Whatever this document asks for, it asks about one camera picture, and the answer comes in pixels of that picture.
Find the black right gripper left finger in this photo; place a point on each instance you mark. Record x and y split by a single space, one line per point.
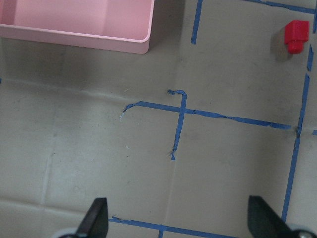
95 222

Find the red toy block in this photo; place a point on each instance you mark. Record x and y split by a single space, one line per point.
296 34

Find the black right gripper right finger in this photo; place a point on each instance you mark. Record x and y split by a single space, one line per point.
263 222

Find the pink plastic box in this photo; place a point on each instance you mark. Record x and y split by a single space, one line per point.
116 25

